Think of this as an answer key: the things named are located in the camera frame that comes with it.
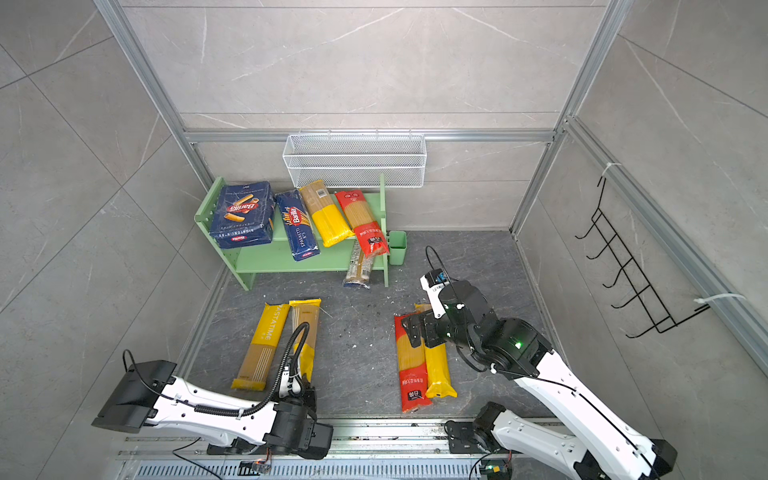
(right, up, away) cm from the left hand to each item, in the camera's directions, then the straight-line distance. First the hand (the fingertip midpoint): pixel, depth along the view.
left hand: (313, 381), depth 76 cm
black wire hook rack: (+76, +35, -4) cm, 84 cm away
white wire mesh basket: (+8, +66, +25) cm, 71 cm away
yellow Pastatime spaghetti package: (-18, +1, +8) cm, 20 cm away
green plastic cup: (+22, +36, +24) cm, 48 cm away
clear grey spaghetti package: (+11, +29, +14) cm, 34 cm away
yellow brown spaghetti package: (+3, +42, +6) cm, 43 cm away
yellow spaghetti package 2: (-5, +17, +9) cm, 20 cm away
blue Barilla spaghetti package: (-3, +39, +2) cm, 39 cm away
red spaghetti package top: (+14, +40, +3) cm, 42 cm away
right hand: (+28, +19, -10) cm, 35 cm away
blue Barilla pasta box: (-20, +44, +3) cm, 48 cm away
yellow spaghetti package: (+33, -2, +2) cm, 33 cm away
